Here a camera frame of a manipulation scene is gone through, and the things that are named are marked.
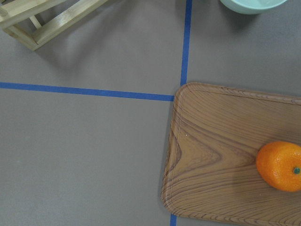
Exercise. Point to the wooden mug rack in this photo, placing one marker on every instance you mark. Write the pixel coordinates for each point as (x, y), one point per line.
(16, 11)

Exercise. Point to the light green bowl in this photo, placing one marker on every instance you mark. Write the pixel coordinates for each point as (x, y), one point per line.
(251, 7)

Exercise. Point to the wooden grain serving tray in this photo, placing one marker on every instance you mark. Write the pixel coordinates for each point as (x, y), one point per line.
(215, 135)

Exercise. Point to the orange fruit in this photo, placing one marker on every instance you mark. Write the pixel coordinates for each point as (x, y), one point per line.
(279, 164)

